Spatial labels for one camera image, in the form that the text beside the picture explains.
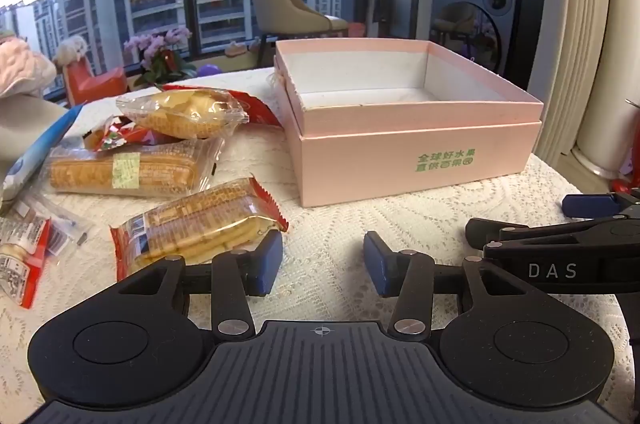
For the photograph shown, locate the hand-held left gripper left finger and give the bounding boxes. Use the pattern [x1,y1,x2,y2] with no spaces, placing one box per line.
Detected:
[119,230,284,341]

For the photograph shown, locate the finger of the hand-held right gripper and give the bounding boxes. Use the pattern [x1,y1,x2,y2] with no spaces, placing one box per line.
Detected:
[561,188,640,220]
[465,215,615,252]

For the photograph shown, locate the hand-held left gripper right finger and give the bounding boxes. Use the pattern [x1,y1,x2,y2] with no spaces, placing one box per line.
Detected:
[363,231,529,341]

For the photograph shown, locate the wafer packet red ends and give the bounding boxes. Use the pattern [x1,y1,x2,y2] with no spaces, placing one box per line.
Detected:
[109,176,290,282]

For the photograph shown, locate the pink cardboard box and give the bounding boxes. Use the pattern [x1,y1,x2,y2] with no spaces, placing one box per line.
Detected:
[273,40,544,208]

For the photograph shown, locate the red snack packet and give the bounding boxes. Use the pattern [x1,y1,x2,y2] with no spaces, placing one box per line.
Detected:
[161,84,282,127]

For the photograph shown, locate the clear wafer packet green label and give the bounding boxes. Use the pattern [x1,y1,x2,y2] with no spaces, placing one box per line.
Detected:
[47,136,226,199]

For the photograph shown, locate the clear egg roll packet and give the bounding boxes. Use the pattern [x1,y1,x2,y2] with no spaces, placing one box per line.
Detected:
[116,88,250,140]

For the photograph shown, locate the red packet green stripe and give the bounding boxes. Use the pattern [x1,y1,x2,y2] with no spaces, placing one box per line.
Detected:
[82,116,162,152]

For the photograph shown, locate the small clear sachet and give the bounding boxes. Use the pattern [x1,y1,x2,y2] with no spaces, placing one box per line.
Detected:
[15,196,95,255]

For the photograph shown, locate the small red sachet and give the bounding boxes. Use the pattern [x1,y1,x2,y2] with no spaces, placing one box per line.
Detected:
[0,218,52,309]

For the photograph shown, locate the blue snack bag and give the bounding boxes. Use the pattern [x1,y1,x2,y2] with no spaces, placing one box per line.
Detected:
[0,103,88,212]

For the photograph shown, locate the white cylindrical appliance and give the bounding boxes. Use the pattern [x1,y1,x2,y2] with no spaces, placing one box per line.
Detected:
[572,94,640,179]

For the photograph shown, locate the cream curtain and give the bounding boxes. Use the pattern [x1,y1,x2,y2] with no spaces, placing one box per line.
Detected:
[527,0,640,177]

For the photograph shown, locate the grey washing machine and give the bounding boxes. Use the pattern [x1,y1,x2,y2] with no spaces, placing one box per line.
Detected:
[431,0,523,77]

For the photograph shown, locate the pink orchid plant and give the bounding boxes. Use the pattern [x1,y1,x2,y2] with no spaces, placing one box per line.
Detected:
[123,26,198,87]

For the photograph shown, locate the orange toy seat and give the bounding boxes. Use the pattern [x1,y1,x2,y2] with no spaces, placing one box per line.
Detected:
[64,56,126,107]

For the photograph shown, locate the beige chair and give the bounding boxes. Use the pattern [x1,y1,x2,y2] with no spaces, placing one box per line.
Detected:
[246,0,349,55]

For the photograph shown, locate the beige cushion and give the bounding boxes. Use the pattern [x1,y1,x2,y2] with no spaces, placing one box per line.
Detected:
[0,93,71,185]

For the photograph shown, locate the cream plush toy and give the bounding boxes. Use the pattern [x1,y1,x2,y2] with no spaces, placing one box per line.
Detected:
[52,35,88,67]

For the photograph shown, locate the pink quilted cloth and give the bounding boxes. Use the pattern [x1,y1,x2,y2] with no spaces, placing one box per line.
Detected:
[0,36,57,97]

